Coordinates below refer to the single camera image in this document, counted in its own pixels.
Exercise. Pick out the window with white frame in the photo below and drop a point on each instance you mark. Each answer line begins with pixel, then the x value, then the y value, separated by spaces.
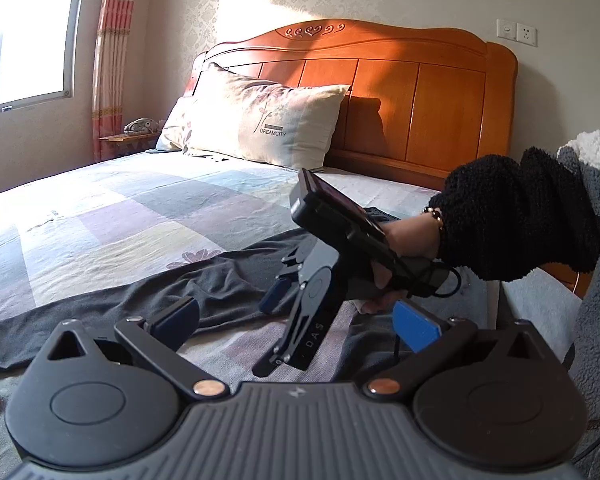
pixel 36 50

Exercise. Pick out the dark grey trousers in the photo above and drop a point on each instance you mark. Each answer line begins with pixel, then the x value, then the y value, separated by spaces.
pixel 205 284

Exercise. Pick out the white wall socket plate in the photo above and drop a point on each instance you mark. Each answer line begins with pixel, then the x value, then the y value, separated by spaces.
pixel 510 30

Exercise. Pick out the wooden bedside table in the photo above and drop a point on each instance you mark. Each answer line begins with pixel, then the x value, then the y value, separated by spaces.
pixel 125 144

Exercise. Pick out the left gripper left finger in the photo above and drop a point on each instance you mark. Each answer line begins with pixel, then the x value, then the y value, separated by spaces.
pixel 154 342

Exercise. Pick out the person's right forearm black sleeve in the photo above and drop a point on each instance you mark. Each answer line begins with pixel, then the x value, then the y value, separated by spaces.
pixel 502 218

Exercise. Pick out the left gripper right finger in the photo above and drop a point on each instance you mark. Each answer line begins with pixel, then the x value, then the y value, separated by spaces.
pixel 432 341

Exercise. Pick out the pastel patchwork bed sheet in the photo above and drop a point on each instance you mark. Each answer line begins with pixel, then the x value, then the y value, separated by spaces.
pixel 189 190

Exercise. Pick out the cream printed pillow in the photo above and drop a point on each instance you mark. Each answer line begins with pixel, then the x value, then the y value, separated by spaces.
pixel 254 119

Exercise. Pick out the pink checked right curtain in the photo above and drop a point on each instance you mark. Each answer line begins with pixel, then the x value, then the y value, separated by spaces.
pixel 112 39

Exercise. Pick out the orange wooden headboard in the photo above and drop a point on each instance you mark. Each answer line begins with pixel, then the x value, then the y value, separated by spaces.
pixel 421 101

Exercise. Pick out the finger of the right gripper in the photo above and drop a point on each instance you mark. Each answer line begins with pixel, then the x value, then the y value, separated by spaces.
pixel 285 352
pixel 283 293

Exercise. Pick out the person's right hand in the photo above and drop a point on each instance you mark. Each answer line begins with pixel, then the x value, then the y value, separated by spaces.
pixel 417 236

